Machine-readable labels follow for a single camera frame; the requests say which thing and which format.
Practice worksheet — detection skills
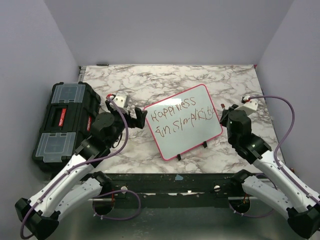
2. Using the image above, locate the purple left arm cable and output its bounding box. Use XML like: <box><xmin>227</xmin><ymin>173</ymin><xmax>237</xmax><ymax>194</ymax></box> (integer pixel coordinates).
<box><xmin>19</xmin><ymin>96</ymin><xmax>141</xmax><ymax>238</ymax></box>

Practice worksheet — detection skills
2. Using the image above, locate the small black object at wall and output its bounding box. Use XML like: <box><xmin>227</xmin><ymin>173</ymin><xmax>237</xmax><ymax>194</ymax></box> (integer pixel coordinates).
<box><xmin>96</xmin><ymin>63</ymin><xmax>109</xmax><ymax>67</ymax></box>

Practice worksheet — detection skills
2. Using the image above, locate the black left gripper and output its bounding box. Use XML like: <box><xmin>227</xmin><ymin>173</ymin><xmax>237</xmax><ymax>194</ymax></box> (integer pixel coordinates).
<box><xmin>106</xmin><ymin>100</ymin><xmax>147</xmax><ymax>147</ymax></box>

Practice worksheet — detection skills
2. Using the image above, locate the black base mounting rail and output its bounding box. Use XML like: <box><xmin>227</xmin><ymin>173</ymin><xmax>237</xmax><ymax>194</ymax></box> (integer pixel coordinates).
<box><xmin>83</xmin><ymin>170</ymin><xmax>249</xmax><ymax>215</ymax></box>

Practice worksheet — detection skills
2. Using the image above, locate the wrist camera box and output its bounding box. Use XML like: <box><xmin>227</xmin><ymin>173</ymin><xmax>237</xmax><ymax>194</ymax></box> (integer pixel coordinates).
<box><xmin>106</xmin><ymin>93</ymin><xmax>129</xmax><ymax>113</ymax></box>
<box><xmin>236</xmin><ymin>95</ymin><xmax>259</xmax><ymax>116</ymax></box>

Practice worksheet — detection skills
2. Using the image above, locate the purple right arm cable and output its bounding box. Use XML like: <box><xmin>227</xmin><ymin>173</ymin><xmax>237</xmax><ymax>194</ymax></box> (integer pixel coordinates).
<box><xmin>233</xmin><ymin>95</ymin><xmax>320</xmax><ymax>218</ymax></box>

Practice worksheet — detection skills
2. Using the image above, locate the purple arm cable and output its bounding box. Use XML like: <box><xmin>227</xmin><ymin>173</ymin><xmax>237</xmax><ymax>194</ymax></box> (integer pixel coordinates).
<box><xmin>233</xmin><ymin>95</ymin><xmax>320</xmax><ymax>218</ymax></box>
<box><xmin>19</xmin><ymin>96</ymin><xmax>141</xmax><ymax>238</ymax></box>

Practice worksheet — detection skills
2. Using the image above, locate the pink framed whiteboard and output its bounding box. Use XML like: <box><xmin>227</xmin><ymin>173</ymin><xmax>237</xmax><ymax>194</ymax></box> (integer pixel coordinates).
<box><xmin>144</xmin><ymin>84</ymin><xmax>223</xmax><ymax>161</ymax></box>

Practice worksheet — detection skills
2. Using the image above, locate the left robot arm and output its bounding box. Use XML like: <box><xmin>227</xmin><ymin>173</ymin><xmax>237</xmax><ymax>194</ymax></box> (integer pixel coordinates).
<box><xmin>15</xmin><ymin>99</ymin><xmax>148</xmax><ymax>240</ymax></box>

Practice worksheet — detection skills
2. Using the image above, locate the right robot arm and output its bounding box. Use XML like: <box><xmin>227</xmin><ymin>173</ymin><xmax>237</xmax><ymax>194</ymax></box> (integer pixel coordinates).
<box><xmin>219</xmin><ymin>104</ymin><xmax>320</xmax><ymax>239</ymax></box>

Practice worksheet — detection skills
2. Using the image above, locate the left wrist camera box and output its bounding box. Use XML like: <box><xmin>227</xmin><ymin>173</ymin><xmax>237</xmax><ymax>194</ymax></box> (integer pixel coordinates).
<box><xmin>106</xmin><ymin>93</ymin><xmax>129</xmax><ymax>113</ymax></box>

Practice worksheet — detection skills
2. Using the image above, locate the black plastic toolbox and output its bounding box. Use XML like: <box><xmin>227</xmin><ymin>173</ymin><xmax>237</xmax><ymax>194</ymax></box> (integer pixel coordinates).
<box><xmin>32</xmin><ymin>82</ymin><xmax>101</xmax><ymax>173</ymax></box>

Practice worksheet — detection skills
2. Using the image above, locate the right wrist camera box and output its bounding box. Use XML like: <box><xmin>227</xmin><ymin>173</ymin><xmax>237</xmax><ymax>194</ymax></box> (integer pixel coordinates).
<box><xmin>236</xmin><ymin>95</ymin><xmax>259</xmax><ymax>116</ymax></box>

